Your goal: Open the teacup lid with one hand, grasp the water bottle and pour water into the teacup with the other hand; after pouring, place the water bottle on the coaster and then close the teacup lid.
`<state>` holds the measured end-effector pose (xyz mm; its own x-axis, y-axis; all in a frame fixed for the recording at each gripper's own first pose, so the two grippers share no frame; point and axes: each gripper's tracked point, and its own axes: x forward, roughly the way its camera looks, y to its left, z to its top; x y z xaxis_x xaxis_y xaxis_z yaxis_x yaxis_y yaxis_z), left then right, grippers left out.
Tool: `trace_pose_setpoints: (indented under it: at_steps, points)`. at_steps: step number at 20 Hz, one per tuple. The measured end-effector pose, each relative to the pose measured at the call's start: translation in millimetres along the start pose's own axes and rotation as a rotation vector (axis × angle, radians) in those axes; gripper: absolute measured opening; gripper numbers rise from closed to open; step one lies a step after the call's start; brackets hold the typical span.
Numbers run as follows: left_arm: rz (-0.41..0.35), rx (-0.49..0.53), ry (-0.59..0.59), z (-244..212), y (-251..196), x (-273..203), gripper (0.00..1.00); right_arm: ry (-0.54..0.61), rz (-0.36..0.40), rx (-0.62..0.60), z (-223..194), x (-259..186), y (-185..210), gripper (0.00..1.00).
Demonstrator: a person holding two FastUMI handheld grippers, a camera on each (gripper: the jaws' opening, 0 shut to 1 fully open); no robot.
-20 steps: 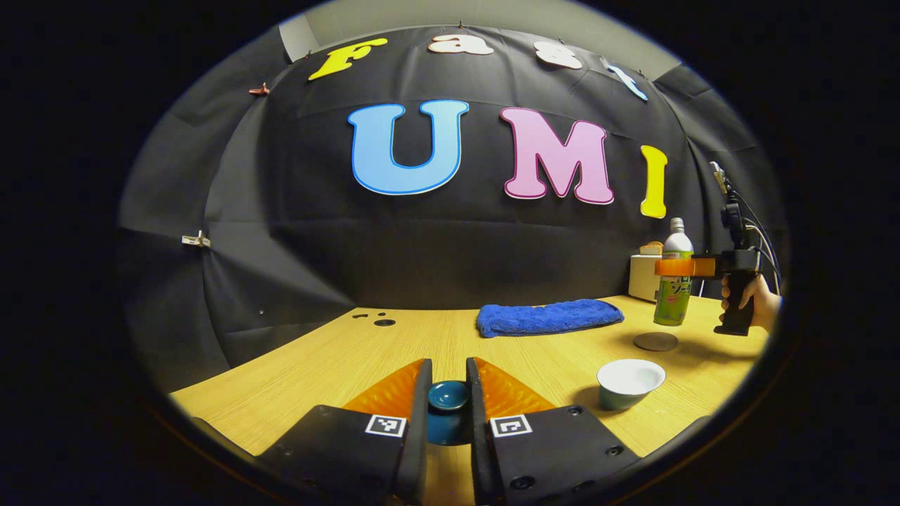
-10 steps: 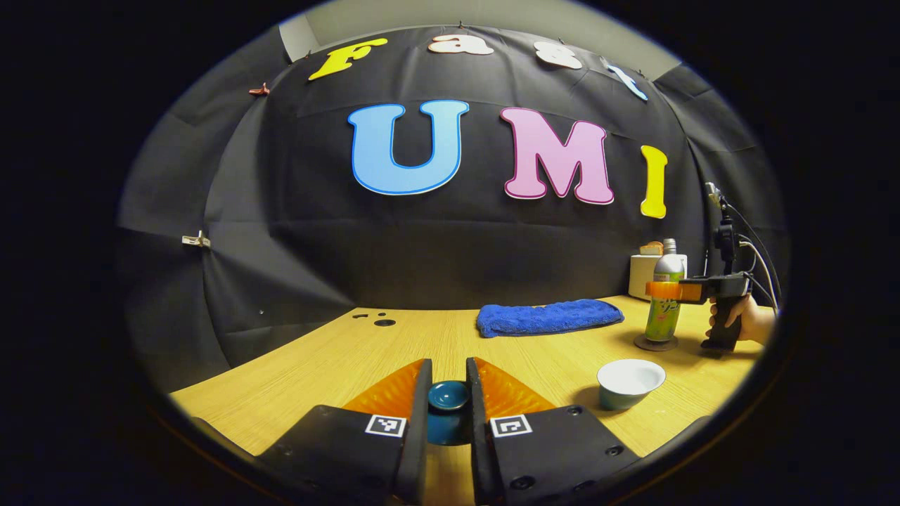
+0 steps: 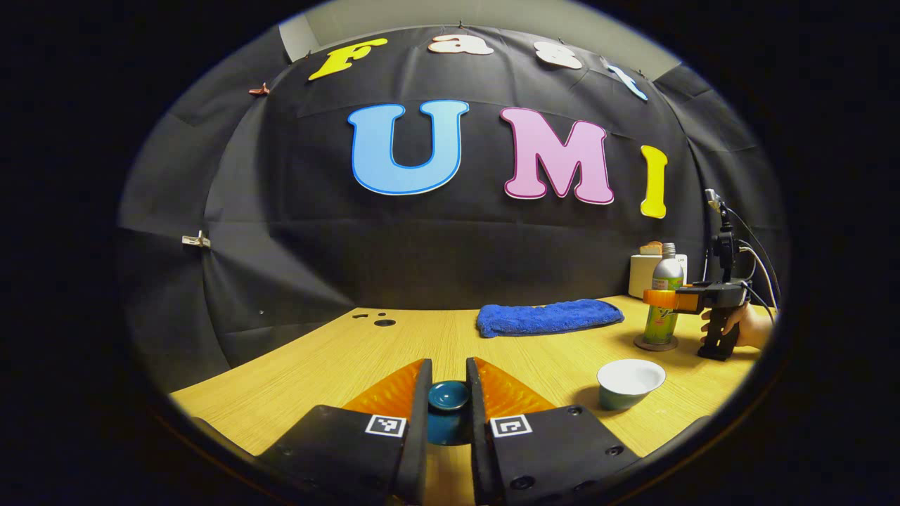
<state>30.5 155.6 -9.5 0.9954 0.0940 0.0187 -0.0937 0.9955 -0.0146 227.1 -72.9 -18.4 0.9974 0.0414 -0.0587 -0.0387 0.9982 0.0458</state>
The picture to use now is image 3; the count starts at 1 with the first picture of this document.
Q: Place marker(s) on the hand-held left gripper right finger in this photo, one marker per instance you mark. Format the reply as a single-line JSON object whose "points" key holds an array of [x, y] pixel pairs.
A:
{"points": [[478, 436]]}

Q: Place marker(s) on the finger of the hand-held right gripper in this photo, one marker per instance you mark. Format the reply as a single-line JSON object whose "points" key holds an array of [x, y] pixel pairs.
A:
{"points": [[668, 299]]}

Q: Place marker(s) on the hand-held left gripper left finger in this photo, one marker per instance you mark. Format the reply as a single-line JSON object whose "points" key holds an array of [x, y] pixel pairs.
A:
{"points": [[420, 436]]}

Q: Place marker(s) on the silver green water bottle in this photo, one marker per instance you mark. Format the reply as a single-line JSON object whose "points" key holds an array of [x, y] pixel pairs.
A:
{"points": [[666, 270]]}

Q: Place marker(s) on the teal teacup lid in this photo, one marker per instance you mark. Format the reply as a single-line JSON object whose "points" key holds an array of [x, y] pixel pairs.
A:
{"points": [[448, 396]]}

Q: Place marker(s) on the round brown coaster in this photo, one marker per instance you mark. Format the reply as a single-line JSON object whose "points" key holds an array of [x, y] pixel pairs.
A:
{"points": [[641, 344]]}

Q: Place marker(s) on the teal white teacup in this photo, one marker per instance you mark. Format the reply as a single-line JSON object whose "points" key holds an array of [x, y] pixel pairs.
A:
{"points": [[629, 383]]}

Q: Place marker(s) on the white toaster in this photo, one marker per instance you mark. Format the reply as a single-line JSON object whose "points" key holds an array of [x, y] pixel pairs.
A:
{"points": [[640, 277]]}

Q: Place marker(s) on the toast slice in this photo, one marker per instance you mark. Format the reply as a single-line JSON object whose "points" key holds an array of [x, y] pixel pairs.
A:
{"points": [[651, 248]]}

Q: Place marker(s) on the blue folded towel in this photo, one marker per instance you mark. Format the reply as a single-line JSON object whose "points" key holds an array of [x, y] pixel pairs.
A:
{"points": [[548, 318]]}

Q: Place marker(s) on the black backdrop cloth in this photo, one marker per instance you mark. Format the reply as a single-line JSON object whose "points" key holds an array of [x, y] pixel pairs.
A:
{"points": [[436, 246]]}

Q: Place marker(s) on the white cloth clip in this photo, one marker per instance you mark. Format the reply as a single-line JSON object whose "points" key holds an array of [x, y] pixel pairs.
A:
{"points": [[195, 239]]}

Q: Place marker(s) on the copper cloth clip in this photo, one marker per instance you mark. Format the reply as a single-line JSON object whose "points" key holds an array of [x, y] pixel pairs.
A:
{"points": [[259, 89]]}

